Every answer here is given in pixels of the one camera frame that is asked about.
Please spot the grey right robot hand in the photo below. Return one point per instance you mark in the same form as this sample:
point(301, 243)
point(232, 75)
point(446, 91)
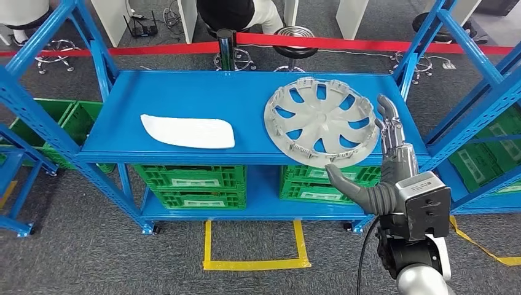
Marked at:
point(401, 163)

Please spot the silver grey wheel hubcap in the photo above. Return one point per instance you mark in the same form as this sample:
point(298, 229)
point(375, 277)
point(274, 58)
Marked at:
point(321, 120)

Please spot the blue metal shelf rack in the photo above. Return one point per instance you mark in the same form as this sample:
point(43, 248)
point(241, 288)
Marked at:
point(16, 228)
point(183, 93)
point(458, 195)

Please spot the green plastic crate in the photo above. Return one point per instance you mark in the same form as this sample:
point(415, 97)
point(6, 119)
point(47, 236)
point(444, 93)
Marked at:
point(472, 167)
point(509, 188)
point(81, 122)
point(36, 118)
point(509, 134)
point(199, 201)
point(309, 173)
point(309, 197)
point(191, 177)

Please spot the white power strip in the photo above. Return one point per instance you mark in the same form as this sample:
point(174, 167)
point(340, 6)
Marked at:
point(448, 65)

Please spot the yellow floor tape line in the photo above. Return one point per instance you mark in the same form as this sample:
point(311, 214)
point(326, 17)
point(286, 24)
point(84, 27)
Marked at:
point(6, 197)
point(480, 248)

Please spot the black round stool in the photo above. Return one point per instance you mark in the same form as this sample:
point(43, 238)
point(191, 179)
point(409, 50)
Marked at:
point(55, 57)
point(295, 51)
point(439, 28)
point(244, 61)

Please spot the yellow floor tape square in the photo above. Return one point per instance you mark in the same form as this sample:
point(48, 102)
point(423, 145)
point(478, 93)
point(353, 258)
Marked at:
point(252, 265)

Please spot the white curved plastic panel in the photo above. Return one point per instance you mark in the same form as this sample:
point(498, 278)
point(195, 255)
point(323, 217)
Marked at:
point(187, 132)

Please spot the person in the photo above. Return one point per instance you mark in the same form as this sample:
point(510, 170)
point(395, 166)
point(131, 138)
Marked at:
point(20, 12)
point(228, 12)

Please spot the black wifi router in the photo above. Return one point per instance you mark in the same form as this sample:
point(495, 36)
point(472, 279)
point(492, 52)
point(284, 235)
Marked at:
point(142, 29)

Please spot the chrome barrier stanchion post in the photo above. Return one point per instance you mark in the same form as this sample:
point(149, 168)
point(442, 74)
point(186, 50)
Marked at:
point(226, 49)

